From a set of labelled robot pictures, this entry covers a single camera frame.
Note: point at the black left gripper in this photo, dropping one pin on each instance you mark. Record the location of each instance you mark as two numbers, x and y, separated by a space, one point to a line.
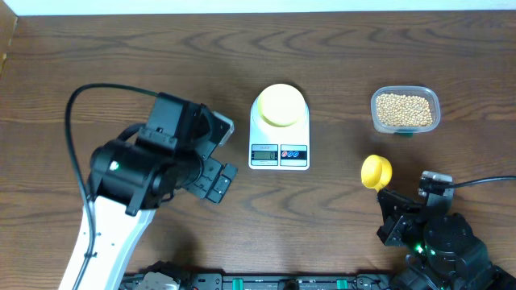
206 183

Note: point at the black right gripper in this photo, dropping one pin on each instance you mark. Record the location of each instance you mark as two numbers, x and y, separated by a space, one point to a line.
396 221

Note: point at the yellow measuring scoop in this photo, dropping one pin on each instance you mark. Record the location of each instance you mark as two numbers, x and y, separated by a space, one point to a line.
376 172

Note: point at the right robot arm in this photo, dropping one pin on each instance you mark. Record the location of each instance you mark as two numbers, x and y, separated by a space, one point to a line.
444 252

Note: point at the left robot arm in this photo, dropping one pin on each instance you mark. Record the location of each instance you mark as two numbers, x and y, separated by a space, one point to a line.
132 175

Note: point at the white digital kitchen scale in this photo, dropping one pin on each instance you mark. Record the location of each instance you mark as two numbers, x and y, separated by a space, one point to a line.
278 148

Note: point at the yellow bowl on scale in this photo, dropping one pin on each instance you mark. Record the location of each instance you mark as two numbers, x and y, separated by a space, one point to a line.
281 105

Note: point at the clear plastic soybean container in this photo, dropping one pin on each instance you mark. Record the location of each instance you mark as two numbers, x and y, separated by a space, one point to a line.
405 110

